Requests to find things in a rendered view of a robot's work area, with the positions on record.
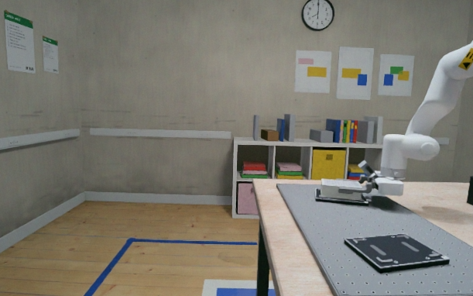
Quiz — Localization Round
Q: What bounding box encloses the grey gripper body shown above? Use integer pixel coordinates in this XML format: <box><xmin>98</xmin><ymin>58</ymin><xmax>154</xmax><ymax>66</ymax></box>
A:
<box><xmin>370</xmin><ymin>173</ymin><xmax>405</xmax><ymax>196</ymax></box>

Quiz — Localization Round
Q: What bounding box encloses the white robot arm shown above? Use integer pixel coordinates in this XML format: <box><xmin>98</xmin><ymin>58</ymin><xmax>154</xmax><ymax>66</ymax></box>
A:
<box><xmin>358</xmin><ymin>41</ymin><xmax>473</xmax><ymax>178</ymax></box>

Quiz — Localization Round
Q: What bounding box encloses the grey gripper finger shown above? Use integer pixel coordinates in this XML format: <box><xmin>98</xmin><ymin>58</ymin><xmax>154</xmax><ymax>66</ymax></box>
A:
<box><xmin>336</xmin><ymin>175</ymin><xmax>372</xmax><ymax>184</ymax></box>
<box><xmin>338</xmin><ymin>180</ymin><xmax>377</xmax><ymax>194</ymax></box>

